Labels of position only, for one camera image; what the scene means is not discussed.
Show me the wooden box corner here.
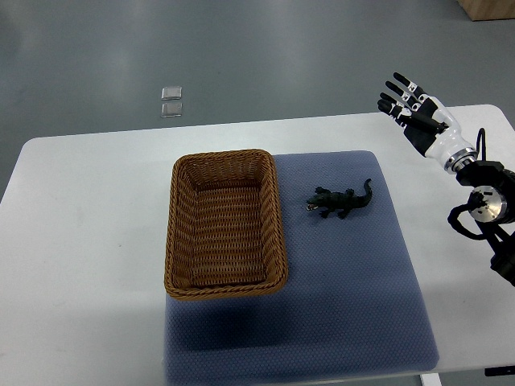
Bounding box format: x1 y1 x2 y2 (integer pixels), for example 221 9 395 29
458 0 514 21

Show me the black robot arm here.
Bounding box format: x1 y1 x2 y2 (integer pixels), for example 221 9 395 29
447 160 514 284

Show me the blue padded mat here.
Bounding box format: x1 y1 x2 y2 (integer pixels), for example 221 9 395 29
163 150 439 385

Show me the upper floor outlet plate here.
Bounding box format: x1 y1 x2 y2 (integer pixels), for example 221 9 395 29
161 86 183 101

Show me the white table leg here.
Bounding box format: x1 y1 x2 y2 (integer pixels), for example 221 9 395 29
420 373 443 386

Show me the brown wicker basket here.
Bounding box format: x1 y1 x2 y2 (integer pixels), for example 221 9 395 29
164 149 288 301

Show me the dark toy crocodile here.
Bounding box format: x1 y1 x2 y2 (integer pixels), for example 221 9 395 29
306 179 373 220

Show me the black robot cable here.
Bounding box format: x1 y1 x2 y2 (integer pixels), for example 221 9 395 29
475 127 490 162

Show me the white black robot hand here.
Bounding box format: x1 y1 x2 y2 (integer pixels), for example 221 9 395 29
377 72 477 174

